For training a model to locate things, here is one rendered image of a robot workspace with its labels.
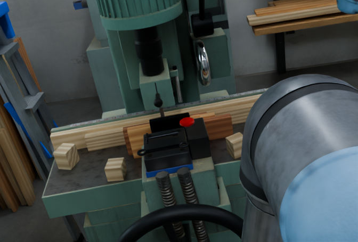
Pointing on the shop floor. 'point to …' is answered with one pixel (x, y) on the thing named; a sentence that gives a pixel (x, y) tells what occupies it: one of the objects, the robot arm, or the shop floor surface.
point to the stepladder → (10, 91)
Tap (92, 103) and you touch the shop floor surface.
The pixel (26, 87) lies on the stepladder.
